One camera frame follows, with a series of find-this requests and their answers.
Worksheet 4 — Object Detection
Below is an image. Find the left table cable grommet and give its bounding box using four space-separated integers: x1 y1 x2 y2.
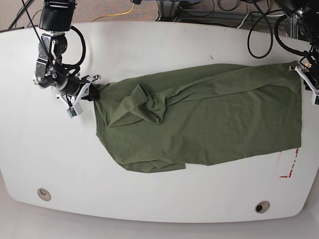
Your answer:
37 188 51 202

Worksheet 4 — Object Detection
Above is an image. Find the metal frame rack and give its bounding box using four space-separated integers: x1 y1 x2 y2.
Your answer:
157 0 300 38

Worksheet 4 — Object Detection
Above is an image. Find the olive green t-shirt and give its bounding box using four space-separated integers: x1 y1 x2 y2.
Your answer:
94 62 302 173

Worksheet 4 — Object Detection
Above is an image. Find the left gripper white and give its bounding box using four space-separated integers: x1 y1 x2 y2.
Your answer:
289 66 319 96

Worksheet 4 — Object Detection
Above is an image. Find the red tape rectangle marking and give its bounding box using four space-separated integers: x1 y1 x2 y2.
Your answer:
275 148 299 178

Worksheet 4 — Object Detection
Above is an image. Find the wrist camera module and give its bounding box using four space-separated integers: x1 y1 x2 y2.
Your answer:
67 104 83 118
312 94 319 105

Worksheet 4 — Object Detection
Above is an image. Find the table cable grommet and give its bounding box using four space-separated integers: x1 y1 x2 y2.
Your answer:
37 188 51 202
255 201 270 214

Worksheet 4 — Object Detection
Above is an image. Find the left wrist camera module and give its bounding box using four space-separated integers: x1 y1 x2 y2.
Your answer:
312 94 319 105

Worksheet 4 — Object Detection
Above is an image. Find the right table cable grommet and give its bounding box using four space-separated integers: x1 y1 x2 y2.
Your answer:
255 201 270 214

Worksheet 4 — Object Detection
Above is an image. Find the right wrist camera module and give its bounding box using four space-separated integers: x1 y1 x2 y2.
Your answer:
67 104 83 118

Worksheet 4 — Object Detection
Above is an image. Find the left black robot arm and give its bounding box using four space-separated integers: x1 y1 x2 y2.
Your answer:
274 0 319 95

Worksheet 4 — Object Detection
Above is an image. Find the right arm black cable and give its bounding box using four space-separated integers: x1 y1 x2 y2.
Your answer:
61 24 87 73

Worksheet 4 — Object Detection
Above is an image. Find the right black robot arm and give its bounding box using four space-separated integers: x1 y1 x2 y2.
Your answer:
33 0 101 117

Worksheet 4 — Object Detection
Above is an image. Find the yellow cable on floor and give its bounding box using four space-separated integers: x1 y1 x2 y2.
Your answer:
91 3 137 22

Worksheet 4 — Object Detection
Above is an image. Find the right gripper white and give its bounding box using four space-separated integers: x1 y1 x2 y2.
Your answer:
55 75 101 110

